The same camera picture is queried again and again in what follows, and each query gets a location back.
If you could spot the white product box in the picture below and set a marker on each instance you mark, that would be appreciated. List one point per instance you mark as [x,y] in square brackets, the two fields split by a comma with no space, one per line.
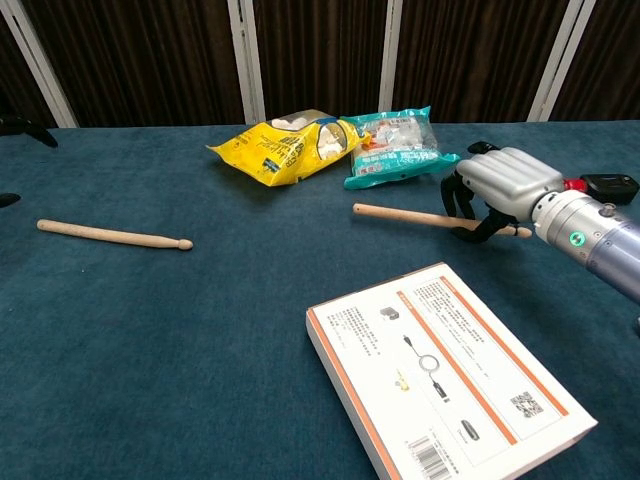
[450,375]

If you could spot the blue felt table cover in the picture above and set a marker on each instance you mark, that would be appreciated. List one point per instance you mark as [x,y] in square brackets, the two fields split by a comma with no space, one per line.
[150,325]

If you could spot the yellow snack bag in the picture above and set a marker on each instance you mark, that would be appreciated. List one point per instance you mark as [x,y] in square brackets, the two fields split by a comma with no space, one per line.
[280,150]

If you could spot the white screen frame post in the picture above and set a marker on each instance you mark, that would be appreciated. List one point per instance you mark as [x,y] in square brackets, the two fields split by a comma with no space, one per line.
[560,60]
[45,75]
[247,60]
[390,60]

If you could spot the black bottle with red cap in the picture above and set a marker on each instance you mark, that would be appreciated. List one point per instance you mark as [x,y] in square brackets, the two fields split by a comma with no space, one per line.
[612,187]

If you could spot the plain wooden drumstick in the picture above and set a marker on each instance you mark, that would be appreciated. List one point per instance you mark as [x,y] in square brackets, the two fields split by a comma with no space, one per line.
[115,235]

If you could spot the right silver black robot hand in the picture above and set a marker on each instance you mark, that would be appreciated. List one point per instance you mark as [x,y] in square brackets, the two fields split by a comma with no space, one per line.
[510,175]

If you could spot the teal snack bag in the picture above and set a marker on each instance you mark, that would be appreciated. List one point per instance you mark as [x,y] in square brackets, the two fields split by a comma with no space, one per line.
[400,160]

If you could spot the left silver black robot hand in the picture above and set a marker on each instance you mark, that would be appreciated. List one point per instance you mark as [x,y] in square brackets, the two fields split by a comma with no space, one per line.
[30,127]

